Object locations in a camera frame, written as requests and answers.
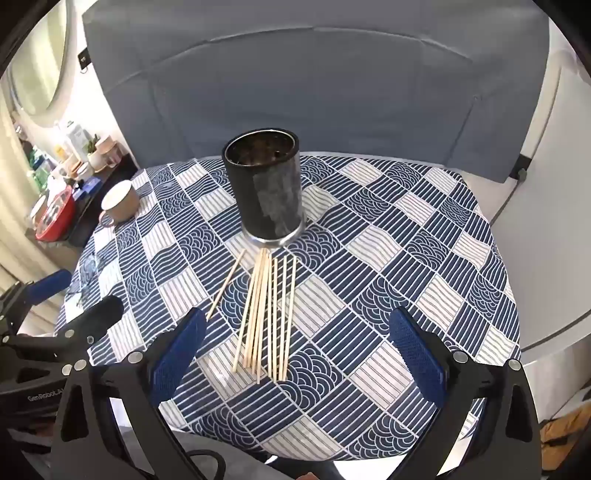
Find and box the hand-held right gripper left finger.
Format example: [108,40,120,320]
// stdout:
[51,307,208,480]

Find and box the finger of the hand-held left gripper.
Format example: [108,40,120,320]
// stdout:
[0,295,125,364]
[0,270,73,329]

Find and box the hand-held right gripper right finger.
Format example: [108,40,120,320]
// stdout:
[389,307,542,480]

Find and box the single wooden chopstick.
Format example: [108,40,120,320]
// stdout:
[206,250,246,321]

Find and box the bunch of wooden chopsticks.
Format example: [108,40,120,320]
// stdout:
[232,248,297,385]

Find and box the black cylindrical utensil holder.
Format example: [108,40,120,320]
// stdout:
[222,129,305,250]

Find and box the beige curtain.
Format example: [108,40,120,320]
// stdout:
[0,88,61,333]

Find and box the red container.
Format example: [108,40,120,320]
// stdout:
[34,187,77,241]

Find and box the black side table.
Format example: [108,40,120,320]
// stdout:
[28,157,139,245]

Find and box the blue box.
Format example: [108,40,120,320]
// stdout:
[74,178,102,201]

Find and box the beige mug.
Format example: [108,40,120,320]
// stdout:
[98,180,140,228]

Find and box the blue white patterned tablecloth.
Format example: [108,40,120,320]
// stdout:
[53,154,525,462]

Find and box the small plant in white pot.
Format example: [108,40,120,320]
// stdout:
[84,135,106,169]

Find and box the pink jar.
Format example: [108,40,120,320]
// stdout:
[96,135,122,168]

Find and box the group of bottles and jars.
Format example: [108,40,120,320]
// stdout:
[25,119,93,195]

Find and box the yellow brown bag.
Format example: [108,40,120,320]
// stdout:
[538,413,587,462]

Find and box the grey fabric backdrop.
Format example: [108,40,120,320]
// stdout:
[82,0,550,183]

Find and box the oval wall mirror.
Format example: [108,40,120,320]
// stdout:
[9,0,75,125]

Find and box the black wall outlet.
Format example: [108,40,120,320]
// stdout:
[510,154,532,181]

